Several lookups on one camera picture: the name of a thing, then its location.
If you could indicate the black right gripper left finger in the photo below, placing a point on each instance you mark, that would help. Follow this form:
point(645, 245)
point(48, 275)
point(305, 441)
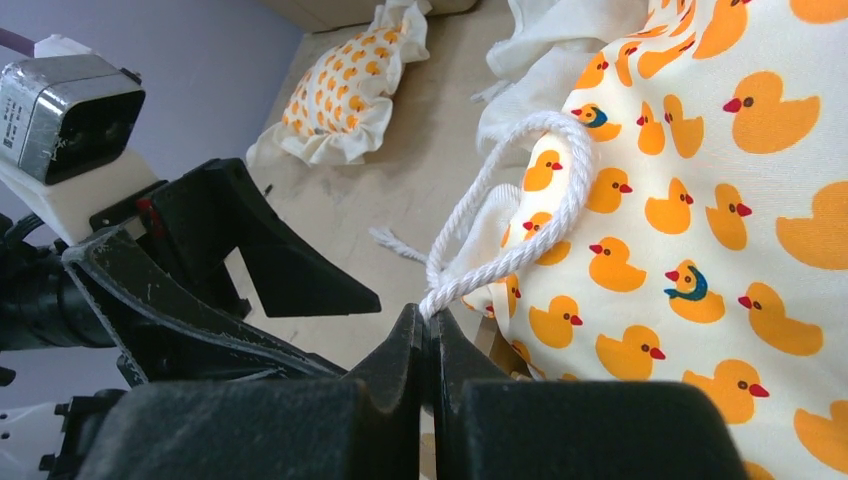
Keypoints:
point(364, 425)

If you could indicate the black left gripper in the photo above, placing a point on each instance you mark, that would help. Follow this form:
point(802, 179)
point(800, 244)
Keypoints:
point(168, 306)

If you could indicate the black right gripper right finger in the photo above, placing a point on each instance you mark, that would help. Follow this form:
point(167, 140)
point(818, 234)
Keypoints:
point(491, 426)

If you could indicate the orange patterned white blanket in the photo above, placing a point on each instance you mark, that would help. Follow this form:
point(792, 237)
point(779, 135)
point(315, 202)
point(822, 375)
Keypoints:
point(665, 198)

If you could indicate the wooden pet bed frame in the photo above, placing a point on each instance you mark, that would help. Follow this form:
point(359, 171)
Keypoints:
point(489, 340)

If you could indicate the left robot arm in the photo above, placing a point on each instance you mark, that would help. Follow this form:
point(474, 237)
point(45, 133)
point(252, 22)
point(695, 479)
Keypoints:
point(42, 307)

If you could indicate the small orange patterned pillow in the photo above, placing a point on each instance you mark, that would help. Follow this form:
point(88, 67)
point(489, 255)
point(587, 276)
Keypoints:
point(343, 104)

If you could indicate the tan plastic tool case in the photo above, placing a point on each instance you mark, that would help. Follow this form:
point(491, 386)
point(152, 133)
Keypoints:
point(322, 16)

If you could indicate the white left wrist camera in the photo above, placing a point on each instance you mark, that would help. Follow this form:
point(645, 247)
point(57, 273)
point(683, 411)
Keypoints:
point(67, 116)

